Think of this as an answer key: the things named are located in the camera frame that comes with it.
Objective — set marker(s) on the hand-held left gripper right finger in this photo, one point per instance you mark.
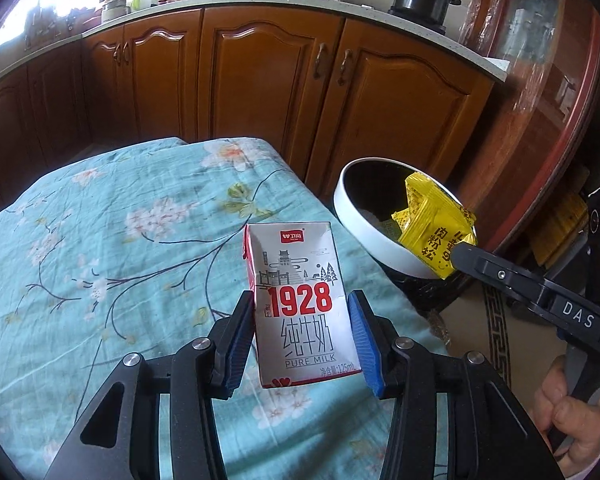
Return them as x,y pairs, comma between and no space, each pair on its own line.
367,355

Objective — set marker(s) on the person's right hand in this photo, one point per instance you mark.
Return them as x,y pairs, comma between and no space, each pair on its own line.
575,425

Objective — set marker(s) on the wooden cabinet door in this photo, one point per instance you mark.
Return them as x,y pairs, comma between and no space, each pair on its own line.
270,90
165,80
105,90
405,110

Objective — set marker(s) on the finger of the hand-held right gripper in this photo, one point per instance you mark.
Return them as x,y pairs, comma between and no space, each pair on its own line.
500,275

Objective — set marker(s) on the yellow packaging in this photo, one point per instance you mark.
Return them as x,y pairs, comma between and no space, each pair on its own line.
560,230

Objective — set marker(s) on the white bowl black inside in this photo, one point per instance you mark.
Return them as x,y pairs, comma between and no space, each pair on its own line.
360,225

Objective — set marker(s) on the small white lidded pot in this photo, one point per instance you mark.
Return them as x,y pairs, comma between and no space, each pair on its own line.
116,9

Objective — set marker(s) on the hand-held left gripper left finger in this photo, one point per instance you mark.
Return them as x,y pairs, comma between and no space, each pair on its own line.
237,355

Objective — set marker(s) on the yellow snack packet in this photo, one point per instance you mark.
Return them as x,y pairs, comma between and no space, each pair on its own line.
430,240

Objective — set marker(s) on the wooden base cabinet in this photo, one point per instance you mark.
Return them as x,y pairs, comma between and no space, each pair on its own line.
30,110

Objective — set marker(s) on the teal floral blanket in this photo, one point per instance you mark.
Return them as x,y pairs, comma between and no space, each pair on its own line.
105,240

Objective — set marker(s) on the black gas stove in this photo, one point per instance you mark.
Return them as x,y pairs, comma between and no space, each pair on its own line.
415,19

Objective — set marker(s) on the white milk carton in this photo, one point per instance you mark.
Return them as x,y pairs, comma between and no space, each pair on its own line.
300,310

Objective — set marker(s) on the wooden glass display cabinet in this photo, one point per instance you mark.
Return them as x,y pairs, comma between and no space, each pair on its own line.
530,85

